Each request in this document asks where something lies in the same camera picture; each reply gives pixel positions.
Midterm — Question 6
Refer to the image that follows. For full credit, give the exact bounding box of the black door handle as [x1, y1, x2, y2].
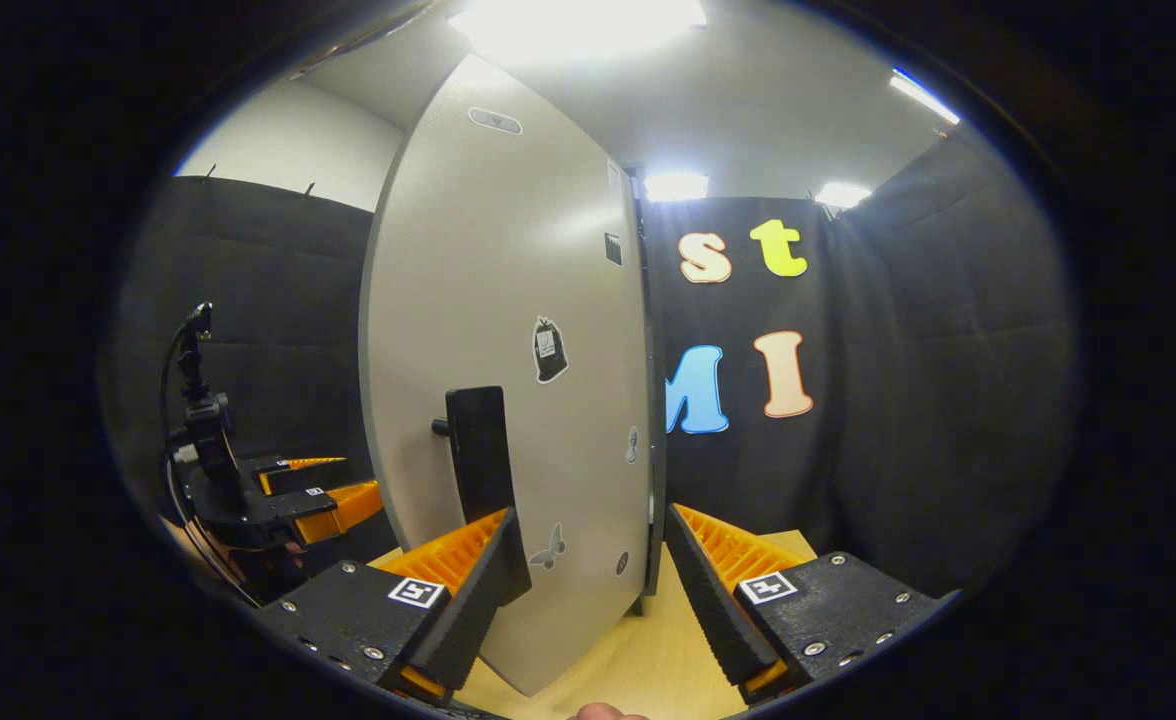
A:
[432, 385, 519, 523]

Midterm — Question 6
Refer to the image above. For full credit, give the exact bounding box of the black backdrop cloth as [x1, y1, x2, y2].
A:
[98, 125, 1084, 601]

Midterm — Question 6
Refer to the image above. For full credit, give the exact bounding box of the grey cabinet door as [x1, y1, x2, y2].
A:
[358, 52, 656, 698]

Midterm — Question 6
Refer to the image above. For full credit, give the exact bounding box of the large ceiling light panel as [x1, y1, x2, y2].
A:
[448, 0, 709, 63]

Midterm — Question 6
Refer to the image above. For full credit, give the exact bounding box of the black cable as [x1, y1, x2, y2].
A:
[156, 308, 261, 608]

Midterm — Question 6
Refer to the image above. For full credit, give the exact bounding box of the dark grey cabinet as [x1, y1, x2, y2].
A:
[631, 165, 671, 616]

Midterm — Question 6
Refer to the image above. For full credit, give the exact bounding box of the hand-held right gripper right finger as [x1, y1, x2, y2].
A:
[665, 504, 961, 706]

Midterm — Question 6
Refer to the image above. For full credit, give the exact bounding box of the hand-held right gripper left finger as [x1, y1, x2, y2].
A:
[251, 506, 534, 706]

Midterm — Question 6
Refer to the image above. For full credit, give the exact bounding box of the long ceiling light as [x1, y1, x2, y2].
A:
[888, 68, 962, 127]

